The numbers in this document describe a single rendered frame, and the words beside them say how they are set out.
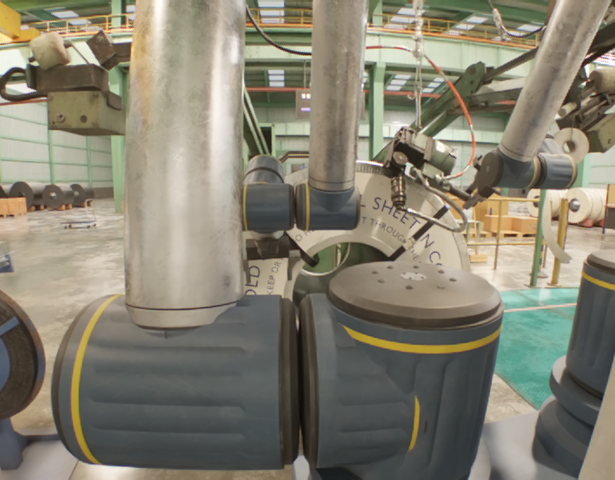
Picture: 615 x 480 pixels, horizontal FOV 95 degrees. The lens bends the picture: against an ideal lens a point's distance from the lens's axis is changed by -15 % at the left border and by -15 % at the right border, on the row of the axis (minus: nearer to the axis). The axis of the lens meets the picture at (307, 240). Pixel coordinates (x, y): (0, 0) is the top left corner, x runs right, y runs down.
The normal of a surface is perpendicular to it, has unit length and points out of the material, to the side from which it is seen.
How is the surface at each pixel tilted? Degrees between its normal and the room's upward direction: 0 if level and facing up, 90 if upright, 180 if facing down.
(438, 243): 90
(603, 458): 90
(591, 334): 90
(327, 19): 107
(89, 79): 90
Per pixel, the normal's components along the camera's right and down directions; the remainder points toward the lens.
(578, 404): -0.98, 0.04
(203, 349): 0.02, -0.91
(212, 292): 0.71, 0.00
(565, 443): -0.38, -0.89
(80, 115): 0.07, 0.16
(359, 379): 0.04, -0.73
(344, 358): 0.04, -0.55
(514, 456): 0.00, -0.99
